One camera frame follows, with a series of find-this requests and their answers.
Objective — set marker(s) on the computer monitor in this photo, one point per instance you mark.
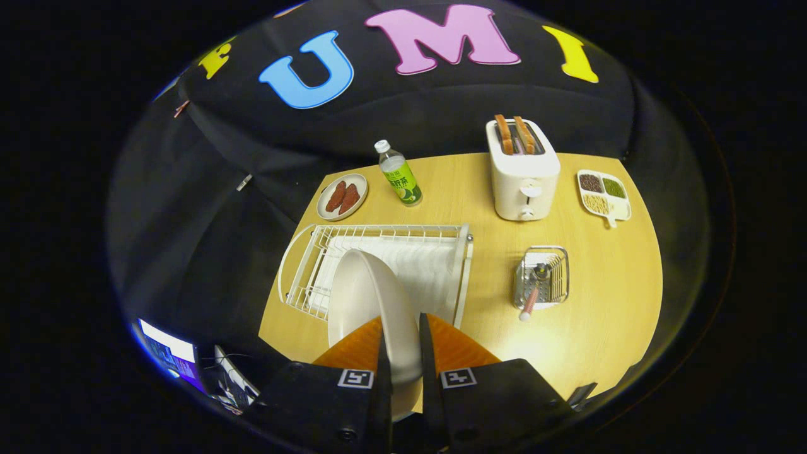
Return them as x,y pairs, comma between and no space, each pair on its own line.
170,356

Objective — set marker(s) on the white side desk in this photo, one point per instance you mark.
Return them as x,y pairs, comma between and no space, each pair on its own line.
233,378

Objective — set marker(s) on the white toaster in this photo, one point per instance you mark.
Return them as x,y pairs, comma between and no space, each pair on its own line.
523,183

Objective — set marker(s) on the small white tag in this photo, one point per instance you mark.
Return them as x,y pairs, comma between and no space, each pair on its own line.
244,183

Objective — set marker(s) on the white divided bean dish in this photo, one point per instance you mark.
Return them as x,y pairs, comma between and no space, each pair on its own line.
621,208

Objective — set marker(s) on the small beige plate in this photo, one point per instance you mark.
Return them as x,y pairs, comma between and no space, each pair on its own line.
325,211

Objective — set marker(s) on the black backdrop cloth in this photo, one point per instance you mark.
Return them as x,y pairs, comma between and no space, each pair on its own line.
441,107

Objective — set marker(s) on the white plate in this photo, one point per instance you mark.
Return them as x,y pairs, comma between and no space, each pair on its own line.
369,302

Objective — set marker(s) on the brown clothes peg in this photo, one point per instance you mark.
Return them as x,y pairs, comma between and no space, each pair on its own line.
181,108

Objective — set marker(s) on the brown sausage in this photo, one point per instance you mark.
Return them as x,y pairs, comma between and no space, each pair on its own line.
350,199
335,197

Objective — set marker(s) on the green label drink bottle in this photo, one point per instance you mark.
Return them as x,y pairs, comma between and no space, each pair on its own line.
400,176

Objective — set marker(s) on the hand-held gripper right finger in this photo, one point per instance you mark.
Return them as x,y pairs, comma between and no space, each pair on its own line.
430,391

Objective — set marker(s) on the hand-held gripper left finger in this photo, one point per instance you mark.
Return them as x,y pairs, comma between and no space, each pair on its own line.
382,391

